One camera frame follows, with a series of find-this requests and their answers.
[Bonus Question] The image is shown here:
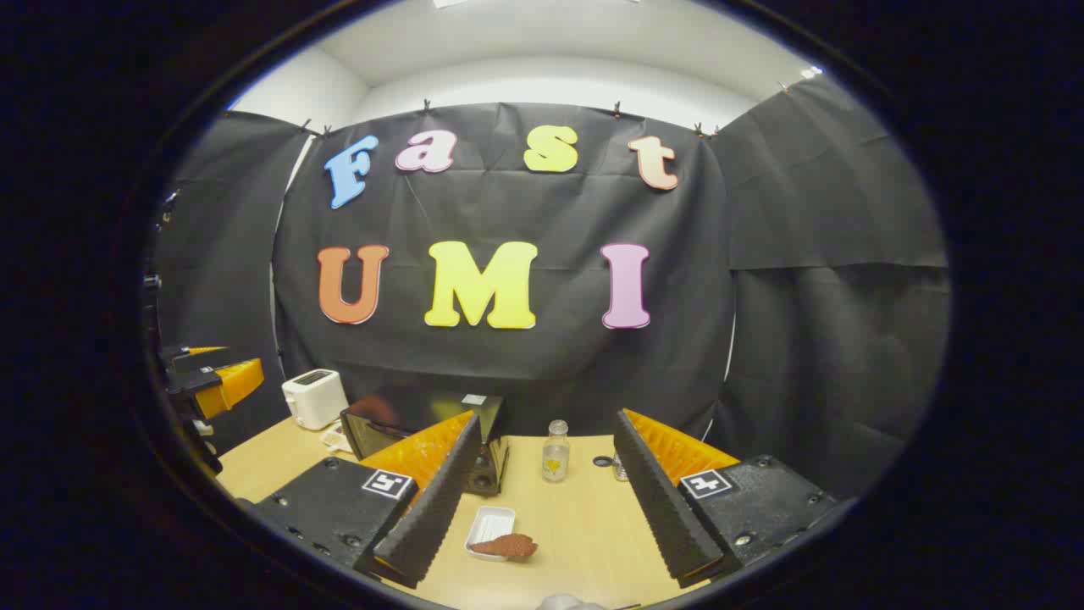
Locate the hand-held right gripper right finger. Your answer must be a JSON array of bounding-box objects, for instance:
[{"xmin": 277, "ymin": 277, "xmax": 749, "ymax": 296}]
[{"xmin": 613, "ymin": 408, "xmax": 839, "ymax": 589}]

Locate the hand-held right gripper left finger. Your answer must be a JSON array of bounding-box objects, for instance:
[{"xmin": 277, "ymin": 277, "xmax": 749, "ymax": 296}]
[{"xmin": 250, "ymin": 410, "xmax": 484, "ymax": 590}]

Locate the brown steak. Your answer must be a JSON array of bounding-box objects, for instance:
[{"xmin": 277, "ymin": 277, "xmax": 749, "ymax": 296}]
[{"xmin": 470, "ymin": 533, "xmax": 539, "ymax": 560}]

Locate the black electric oven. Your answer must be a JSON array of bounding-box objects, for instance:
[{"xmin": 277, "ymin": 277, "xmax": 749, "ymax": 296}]
[{"xmin": 340, "ymin": 392, "xmax": 511, "ymax": 497}]

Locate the small white plastic tray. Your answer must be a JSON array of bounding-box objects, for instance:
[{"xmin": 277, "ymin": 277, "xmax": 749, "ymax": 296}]
[{"xmin": 465, "ymin": 506, "xmax": 517, "ymax": 562}]

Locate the white toaster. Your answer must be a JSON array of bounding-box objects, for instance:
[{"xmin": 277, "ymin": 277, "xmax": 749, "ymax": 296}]
[{"xmin": 281, "ymin": 369, "xmax": 350, "ymax": 431}]

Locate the clear glass bottle yellow label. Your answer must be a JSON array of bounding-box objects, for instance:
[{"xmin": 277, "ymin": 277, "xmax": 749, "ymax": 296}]
[{"xmin": 542, "ymin": 419, "xmax": 571, "ymax": 484}]

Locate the black backdrop cloth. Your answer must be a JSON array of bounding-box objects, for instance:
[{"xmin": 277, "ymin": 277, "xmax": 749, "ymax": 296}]
[{"xmin": 152, "ymin": 76, "xmax": 951, "ymax": 501}]

